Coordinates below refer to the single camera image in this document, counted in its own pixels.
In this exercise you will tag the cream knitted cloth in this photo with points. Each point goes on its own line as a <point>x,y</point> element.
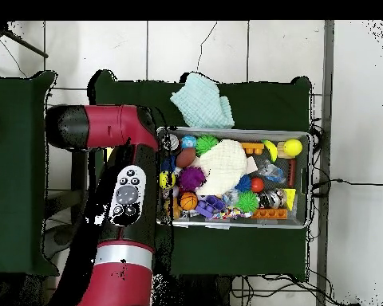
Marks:
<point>220,167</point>

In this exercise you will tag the mint green knitted cloth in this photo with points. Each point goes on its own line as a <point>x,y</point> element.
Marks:
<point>201,102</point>

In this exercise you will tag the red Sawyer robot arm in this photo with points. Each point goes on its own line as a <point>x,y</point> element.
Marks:
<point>115,124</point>

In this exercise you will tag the wooden box with three holes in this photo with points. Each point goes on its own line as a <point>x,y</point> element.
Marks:
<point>108,154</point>

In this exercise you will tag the purple spiky ball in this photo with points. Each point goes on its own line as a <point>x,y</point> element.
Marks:
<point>191,179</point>

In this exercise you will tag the brown toy football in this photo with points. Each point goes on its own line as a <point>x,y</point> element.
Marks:
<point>186,157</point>

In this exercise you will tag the yellow smiley face ball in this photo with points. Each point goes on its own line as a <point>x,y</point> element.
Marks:
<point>168,180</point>

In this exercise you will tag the blue globe ball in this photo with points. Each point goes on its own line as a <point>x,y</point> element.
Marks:
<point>188,141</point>

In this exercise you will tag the green spiky ball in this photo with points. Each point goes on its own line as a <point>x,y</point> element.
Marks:
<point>246,202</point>
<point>206,144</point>

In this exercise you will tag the orange toy basketball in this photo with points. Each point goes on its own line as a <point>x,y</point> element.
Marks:
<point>188,201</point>

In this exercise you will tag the silver drink can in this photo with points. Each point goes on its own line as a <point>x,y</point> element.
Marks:
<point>171,141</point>

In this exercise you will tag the orange toy brick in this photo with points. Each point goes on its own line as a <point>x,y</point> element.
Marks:
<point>253,148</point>

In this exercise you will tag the red ball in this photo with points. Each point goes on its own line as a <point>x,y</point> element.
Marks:
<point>257,185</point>

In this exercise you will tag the orange plastic tray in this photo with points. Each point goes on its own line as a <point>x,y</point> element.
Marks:
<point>270,215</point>

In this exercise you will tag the yellow cheese wedge toy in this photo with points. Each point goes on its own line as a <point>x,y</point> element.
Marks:
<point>290,197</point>

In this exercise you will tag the plain yellow ball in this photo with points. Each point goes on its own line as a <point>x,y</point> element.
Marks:
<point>293,147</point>

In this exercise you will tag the green cloth side table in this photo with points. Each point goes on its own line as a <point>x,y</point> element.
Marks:
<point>16,185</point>

